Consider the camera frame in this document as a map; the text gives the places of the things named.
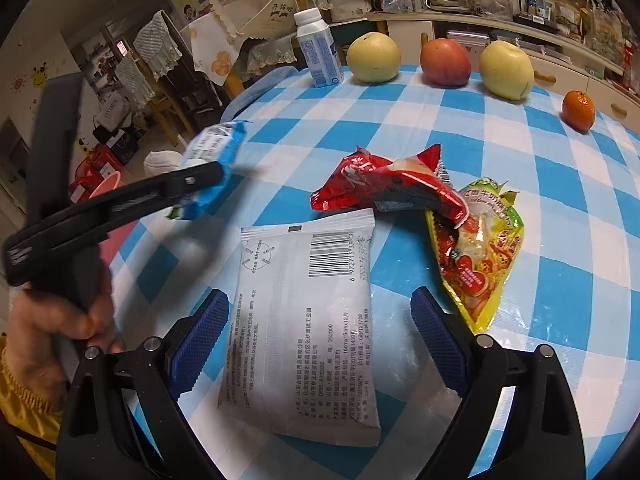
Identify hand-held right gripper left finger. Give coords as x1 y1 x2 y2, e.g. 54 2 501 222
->
56 287 232 480

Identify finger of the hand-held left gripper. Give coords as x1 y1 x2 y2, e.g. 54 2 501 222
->
160 160 224 202

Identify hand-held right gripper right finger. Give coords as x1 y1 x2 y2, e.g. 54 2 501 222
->
410 286 586 480

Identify light blue packet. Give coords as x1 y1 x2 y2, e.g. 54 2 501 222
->
167 121 251 221

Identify pink plastic bin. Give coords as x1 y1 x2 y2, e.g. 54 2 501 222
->
87 170 148 266

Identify white packet black print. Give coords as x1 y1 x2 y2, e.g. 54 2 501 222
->
216 208 382 448

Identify person's left forearm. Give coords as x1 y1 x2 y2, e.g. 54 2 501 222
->
0 335 68 466

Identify person's left hand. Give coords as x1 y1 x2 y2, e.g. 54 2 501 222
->
7 270 126 361

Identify white rounded object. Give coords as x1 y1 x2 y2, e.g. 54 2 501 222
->
144 149 185 177

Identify red cardboard boxes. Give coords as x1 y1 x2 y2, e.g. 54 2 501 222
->
67 145 123 202

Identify yellow green snack packet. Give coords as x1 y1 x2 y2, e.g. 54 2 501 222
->
424 177 526 336

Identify blue padded chair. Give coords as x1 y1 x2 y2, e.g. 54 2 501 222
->
220 65 298 121

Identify white orange print cloth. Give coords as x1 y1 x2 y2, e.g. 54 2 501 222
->
180 10 251 87

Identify pale lace table cloth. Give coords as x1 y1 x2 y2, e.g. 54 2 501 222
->
245 35 301 81

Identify red snack wrapper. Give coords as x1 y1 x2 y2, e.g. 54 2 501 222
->
310 143 471 228

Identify white bottle blue label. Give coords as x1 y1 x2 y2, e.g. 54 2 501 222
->
293 8 346 88

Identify blue checked tablecloth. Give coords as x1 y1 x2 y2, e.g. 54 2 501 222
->
107 62 640 480

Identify round yellow pear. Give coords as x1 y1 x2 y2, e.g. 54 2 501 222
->
346 31 402 84

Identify orange tangerine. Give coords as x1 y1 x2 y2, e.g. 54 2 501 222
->
561 90 596 133

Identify right yellow apple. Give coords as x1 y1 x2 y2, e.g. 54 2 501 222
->
479 40 536 102

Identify red apple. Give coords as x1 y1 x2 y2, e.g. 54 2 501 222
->
420 37 472 87

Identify cream sideboard cabinet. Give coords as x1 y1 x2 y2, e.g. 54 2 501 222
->
367 7 640 131

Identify grey pink storage box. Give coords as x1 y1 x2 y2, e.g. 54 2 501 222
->
447 30 493 53

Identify clear floral gift bag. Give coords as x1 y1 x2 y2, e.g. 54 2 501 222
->
585 0 626 61

